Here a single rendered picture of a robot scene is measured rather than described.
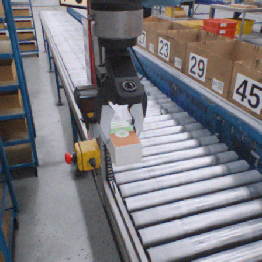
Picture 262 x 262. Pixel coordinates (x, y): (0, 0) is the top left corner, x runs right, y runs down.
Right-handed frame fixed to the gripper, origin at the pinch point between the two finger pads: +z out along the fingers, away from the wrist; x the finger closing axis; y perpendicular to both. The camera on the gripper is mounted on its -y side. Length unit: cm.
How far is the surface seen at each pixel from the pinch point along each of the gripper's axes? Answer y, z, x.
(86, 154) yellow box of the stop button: 24.5, 18.3, 4.9
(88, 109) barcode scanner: 15.3, -0.6, 4.6
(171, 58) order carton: 102, 11, -57
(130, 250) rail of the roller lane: -3.3, 30.7, -0.8
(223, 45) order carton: 86, 2, -80
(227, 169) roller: 19, 31, -44
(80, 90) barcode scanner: 20.6, -3.7, 5.4
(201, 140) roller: 39, 30, -45
